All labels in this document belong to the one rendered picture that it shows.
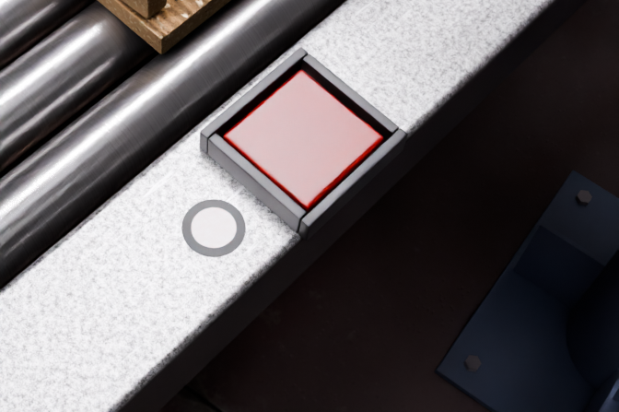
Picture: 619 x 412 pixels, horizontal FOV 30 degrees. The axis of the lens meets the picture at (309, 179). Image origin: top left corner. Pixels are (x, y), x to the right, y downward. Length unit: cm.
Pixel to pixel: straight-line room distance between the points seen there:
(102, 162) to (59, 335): 9
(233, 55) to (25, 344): 19
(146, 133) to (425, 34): 17
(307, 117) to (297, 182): 4
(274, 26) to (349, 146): 9
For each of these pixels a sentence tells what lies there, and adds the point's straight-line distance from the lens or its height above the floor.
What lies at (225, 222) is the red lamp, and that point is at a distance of 58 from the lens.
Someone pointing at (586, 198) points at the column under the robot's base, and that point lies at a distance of 169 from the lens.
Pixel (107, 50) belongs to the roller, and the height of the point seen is 91.
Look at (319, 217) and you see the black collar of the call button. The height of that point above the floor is 93.
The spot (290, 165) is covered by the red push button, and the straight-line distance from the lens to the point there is 58.
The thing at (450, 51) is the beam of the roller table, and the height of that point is 91.
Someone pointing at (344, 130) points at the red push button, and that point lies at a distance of 60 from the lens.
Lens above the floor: 144
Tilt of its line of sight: 61 degrees down
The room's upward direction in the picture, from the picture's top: 11 degrees clockwise
